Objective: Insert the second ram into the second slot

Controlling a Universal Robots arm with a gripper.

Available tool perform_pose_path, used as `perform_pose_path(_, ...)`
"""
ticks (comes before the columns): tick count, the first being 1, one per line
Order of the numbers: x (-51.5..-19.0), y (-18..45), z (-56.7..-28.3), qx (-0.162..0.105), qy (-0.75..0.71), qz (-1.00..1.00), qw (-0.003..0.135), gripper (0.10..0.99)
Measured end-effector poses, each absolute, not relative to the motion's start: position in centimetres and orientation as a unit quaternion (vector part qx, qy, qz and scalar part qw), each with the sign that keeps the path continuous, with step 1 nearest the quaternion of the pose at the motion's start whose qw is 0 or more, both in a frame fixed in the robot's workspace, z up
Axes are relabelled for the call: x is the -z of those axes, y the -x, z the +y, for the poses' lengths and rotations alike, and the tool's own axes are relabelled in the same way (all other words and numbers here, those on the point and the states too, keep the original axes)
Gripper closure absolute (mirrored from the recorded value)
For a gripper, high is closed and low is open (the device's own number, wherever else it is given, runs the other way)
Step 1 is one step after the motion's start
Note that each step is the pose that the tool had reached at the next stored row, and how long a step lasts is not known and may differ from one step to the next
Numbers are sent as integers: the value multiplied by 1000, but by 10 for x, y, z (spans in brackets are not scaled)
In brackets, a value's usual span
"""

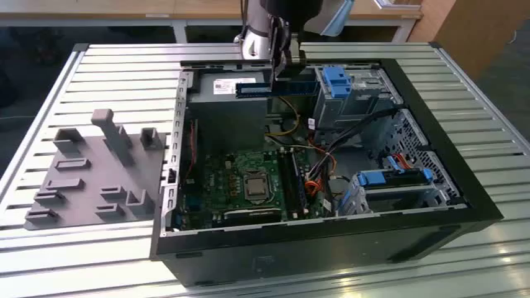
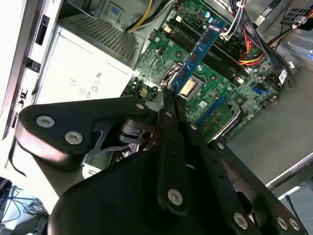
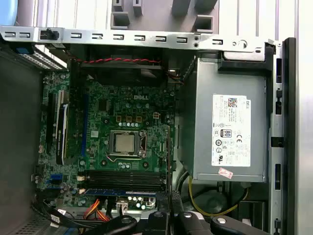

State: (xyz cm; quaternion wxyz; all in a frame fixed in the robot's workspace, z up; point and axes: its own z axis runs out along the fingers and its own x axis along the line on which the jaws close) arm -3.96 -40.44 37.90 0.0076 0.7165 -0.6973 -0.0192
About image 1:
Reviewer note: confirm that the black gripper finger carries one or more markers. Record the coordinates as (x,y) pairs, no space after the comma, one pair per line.
(279,46)
(298,59)

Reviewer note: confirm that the blue RAM stick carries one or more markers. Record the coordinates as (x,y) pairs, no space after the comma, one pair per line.
(253,90)

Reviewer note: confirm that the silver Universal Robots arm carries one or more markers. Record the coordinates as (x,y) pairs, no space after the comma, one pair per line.
(254,28)

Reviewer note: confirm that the blue disk carrier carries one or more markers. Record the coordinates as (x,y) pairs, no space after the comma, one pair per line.
(337,80)
(373,178)

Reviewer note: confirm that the silver disk bay cage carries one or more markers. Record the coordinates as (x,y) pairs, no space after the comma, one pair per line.
(356,102)

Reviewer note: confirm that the grey power supply unit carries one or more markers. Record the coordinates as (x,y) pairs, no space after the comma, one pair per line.
(223,102)

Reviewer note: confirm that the white framed wooden desk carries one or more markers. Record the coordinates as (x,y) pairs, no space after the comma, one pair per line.
(125,12)

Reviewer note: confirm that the green motherboard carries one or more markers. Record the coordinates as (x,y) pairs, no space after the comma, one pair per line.
(223,174)

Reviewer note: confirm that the silver CPU socket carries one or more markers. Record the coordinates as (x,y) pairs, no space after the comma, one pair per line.
(255,186)

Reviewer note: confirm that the brown wooden cabinet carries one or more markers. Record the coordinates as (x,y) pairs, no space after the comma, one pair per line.
(472,28)

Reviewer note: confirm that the black open PC case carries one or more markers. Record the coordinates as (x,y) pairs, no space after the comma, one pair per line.
(332,242)

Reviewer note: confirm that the grey parts rack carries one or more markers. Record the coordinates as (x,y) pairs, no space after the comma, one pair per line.
(95,180)

